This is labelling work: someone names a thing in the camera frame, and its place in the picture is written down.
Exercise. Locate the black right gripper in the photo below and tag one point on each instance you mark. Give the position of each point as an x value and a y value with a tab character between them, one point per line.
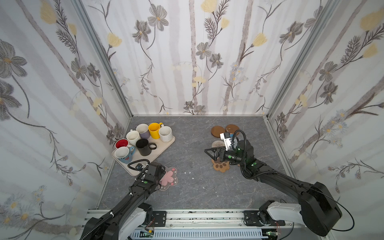
220	154

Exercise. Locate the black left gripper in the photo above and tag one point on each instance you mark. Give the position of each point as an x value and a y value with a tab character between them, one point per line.
156	169

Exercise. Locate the woven multicolour round coaster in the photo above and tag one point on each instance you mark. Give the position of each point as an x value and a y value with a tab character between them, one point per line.
218	144

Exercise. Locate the brown paw coaster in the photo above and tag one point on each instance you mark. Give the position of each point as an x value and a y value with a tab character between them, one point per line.
220	166

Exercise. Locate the pink flower coaster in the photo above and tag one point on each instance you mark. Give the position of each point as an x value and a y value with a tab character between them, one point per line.
170	179

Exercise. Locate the brown cork round coaster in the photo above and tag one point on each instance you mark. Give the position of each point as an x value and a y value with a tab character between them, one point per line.
216	131

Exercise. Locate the beige serving tray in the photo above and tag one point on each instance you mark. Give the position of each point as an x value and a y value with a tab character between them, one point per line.
161	147

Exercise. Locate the dark brown glossy coaster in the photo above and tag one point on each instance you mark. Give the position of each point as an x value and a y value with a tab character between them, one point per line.
231	128

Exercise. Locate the black ceramic mug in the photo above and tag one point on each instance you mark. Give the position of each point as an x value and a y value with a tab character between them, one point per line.
145	147

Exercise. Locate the white mug blue handle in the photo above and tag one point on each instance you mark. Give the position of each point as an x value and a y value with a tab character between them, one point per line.
125	154

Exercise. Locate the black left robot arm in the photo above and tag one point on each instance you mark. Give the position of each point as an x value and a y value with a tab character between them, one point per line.
107	227

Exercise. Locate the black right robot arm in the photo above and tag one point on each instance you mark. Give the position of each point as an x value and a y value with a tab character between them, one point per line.
319	211

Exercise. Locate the white speckled cup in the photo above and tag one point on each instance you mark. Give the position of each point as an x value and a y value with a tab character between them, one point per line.
166	134

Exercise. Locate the plain white mug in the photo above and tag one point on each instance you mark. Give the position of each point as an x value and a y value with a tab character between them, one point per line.
133	136

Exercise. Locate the yellow mug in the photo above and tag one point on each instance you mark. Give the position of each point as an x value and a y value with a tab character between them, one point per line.
154	130

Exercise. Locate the lavender mug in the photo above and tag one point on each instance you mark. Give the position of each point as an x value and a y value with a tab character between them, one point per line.
143	130

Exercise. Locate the white mug red inside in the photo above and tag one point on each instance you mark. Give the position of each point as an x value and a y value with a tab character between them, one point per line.
121	143

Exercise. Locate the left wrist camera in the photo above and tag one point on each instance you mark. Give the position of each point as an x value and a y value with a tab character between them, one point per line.
139	167

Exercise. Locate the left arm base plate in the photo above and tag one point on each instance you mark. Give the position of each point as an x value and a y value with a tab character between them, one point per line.
155	219

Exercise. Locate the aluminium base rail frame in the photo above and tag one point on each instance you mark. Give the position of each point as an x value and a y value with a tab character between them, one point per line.
221	224

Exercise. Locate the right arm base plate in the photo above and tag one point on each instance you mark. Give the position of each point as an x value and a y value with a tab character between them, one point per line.
260	219

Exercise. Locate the aluminium corner post left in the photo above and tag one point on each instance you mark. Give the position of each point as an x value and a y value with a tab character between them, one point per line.
102	54

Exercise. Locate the aluminium corner post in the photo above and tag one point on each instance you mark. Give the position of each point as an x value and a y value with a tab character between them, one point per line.
304	52
102	54

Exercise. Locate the aluminium corner post right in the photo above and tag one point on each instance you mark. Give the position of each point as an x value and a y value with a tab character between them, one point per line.
304	52

